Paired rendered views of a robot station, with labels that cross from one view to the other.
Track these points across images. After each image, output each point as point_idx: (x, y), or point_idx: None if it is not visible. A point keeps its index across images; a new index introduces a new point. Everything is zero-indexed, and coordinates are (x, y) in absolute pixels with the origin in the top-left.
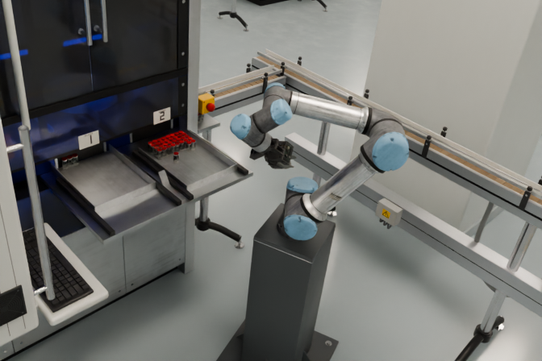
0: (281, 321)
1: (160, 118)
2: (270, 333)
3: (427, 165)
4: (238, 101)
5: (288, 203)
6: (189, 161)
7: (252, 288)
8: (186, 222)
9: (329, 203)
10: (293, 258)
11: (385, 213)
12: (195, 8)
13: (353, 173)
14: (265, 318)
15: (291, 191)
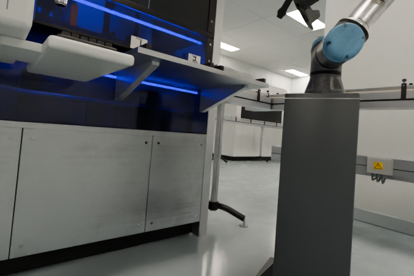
0: (324, 206)
1: None
2: (311, 230)
3: (409, 105)
4: (242, 98)
5: (321, 41)
6: None
7: (285, 166)
8: (204, 175)
9: (373, 8)
10: (334, 101)
11: (377, 165)
12: None
13: None
14: (304, 207)
15: (319, 42)
